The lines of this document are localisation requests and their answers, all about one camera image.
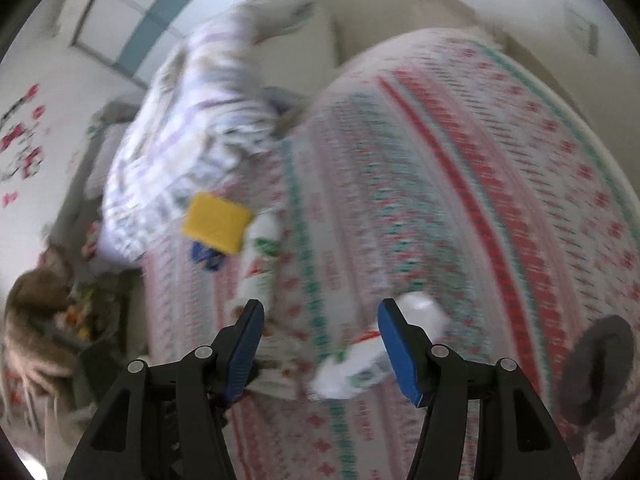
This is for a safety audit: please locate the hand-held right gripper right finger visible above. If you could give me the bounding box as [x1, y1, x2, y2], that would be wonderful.
[377, 297, 583, 480]

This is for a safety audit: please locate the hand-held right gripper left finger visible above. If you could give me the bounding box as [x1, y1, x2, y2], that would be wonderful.
[62, 299, 266, 480]

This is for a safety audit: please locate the white plastic bottle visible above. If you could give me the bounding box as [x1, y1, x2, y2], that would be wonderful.
[307, 291, 451, 402]
[235, 210, 281, 311]

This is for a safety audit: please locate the blue box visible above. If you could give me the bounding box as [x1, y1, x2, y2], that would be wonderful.
[190, 241, 226, 273]

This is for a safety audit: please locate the yellow sponge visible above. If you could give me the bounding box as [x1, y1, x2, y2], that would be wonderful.
[181, 191, 254, 256]

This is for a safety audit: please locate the orange plush toy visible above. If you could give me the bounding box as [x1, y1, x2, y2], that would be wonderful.
[65, 280, 111, 341]

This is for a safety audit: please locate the brown fleece blanket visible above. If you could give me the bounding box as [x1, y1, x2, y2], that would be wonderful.
[0, 250, 76, 431]

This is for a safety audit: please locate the plaid quilt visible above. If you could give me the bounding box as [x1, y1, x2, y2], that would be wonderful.
[97, 0, 326, 266]

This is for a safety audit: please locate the grey bed headboard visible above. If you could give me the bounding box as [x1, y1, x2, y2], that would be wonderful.
[65, 102, 146, 241]

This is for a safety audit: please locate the white teal wardrobe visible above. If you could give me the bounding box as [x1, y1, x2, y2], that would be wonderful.
[65, 0, 261, 86]

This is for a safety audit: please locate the cartoon cat wall sticker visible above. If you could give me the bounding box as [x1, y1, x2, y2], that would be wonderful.
[0, 82, 51, 206]

